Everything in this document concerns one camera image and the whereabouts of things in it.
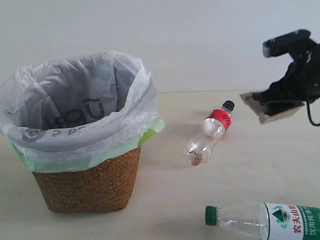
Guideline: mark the white plastic bin liner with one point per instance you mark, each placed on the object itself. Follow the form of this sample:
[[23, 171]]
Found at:
[[71, 114]]

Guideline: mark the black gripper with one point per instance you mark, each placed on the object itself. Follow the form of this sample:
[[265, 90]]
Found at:
[[301, 81]]

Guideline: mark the clear bottle red label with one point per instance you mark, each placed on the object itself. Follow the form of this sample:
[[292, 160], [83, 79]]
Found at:
[[199, 148]]

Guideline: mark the woven brown wicker basket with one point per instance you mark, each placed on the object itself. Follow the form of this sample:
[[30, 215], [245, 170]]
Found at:
[[104, 188]]

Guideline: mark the clear bottle green label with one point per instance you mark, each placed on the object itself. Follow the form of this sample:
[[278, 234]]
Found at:
[[267, 221]]

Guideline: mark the grey cardboard pulp tray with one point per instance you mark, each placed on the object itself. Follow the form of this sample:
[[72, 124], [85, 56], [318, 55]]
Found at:
[[265, 118]]

